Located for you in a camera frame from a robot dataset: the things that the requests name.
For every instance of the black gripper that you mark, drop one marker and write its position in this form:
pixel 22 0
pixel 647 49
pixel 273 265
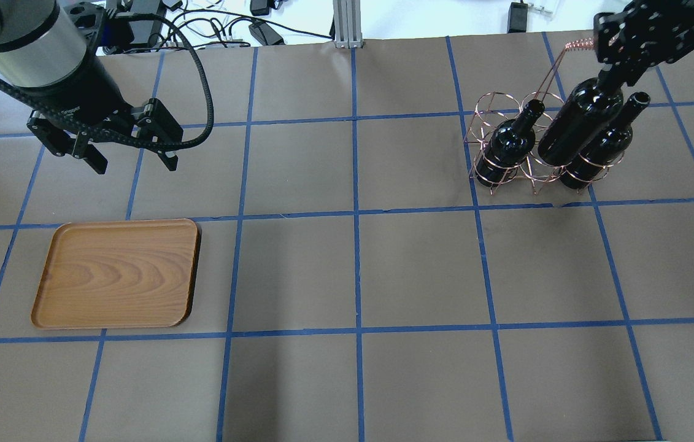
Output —
pixel 653 38

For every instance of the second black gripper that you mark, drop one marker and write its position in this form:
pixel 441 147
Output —
pixel 80 93

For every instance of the dark wine bottle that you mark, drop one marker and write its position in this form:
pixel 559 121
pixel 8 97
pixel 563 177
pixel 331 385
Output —
pixel 510 144
pixel 609 145
pixel 585 113

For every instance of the wooden tray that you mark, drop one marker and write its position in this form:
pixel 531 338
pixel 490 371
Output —
pixel 123 275

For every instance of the dark wine bottle in basket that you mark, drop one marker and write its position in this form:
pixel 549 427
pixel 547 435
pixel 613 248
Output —
pixel 510 144

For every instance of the small black power brick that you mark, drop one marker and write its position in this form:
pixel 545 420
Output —
pixel 517 17

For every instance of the copper wire bottle basket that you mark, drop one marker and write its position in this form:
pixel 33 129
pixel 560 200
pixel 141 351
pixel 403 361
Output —
pixel 495 107

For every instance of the aluminium frame post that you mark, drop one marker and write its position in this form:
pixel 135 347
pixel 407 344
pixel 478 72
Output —
pixel 347 24

